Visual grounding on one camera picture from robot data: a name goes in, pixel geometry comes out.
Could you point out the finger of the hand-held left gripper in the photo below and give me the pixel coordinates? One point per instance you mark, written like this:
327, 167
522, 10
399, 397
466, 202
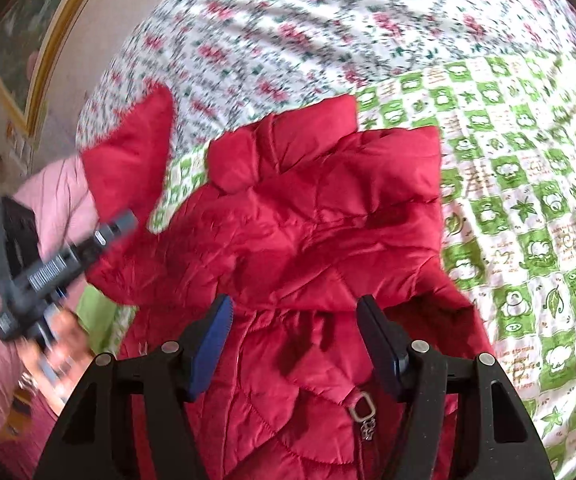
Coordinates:
112, 230

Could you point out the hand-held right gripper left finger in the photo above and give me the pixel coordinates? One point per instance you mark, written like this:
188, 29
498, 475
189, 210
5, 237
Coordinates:
211, 341

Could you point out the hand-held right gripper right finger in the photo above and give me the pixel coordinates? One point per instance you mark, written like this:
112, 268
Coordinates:
379, 340

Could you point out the red quilted jacket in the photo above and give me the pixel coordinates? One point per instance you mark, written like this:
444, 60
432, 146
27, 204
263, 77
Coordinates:
293, 235

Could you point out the person's left hand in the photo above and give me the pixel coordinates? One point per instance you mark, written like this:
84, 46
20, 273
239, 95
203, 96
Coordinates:
62, 355

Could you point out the green frog printed blanket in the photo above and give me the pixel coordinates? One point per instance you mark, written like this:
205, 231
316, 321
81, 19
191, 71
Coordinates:
518, 185

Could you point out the floral quilt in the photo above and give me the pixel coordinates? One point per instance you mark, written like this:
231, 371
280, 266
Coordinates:
293, 35

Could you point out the gold framed wall picture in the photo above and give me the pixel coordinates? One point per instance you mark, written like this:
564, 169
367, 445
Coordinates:
12, 50

